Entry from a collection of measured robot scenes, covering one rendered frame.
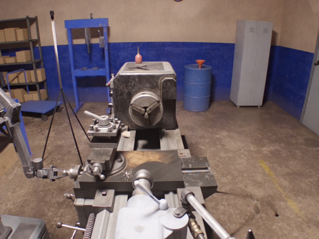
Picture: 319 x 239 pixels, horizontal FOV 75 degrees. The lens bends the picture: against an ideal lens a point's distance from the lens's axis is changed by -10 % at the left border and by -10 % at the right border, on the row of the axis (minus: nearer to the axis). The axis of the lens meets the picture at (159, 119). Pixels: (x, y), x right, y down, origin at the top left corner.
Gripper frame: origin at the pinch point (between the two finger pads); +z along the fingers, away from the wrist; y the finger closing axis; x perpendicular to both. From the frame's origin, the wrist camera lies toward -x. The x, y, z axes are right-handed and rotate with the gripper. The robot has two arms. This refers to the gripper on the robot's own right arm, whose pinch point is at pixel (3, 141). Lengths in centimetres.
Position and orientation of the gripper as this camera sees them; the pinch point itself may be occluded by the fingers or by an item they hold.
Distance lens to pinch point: 112.2
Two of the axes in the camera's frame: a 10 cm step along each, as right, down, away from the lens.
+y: 0.2, -3.9, 9.2
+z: 5.0, 8.0, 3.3
